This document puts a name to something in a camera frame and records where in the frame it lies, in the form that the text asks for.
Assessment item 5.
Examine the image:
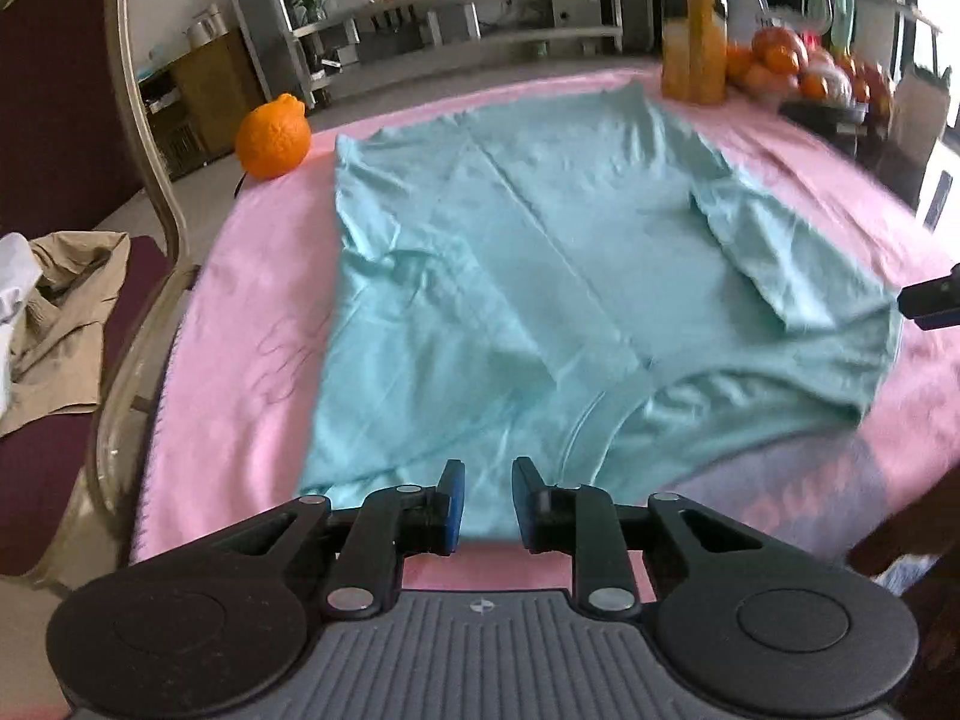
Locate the large orange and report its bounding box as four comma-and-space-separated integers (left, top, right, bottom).
235, 93, 312, 181

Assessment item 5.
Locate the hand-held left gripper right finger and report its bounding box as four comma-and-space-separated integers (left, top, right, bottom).
511, 457, 766, 613

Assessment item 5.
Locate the pile of oranges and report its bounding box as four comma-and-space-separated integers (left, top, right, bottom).
724, 27, 895, 113

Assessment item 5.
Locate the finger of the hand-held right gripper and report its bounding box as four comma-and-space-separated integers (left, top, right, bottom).
897, 261, 960, 331

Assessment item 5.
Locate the pink blanket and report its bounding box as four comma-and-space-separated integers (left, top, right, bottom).
129, 66, 960, 592

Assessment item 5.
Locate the metal pot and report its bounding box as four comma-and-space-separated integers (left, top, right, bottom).
183, 4, 230, 49

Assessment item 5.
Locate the white garment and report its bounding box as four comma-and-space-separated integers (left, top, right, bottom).
0, 232, 47, 415

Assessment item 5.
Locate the wooden cabinet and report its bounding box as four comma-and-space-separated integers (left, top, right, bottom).
136, 31, 265, 182

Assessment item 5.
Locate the silver tower speaker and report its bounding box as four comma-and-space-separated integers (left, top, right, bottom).
229, 0, 316, 110

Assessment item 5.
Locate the dark red upholstered chair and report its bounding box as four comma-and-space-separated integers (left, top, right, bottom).
0, 0, 202, 601

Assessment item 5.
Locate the beige garment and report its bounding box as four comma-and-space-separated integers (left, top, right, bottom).
0, 231, 131, 439

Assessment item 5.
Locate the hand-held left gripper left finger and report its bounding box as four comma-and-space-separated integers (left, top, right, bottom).
182, 459, 467, 622

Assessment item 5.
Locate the yellow juice bottle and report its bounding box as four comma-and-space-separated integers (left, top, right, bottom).
658, 0, 728, 104

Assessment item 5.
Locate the grey tv stand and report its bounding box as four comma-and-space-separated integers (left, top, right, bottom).
291, 0, 625, 91

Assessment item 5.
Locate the light teal t-shirt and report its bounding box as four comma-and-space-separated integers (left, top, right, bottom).
298, 82, 905, 527

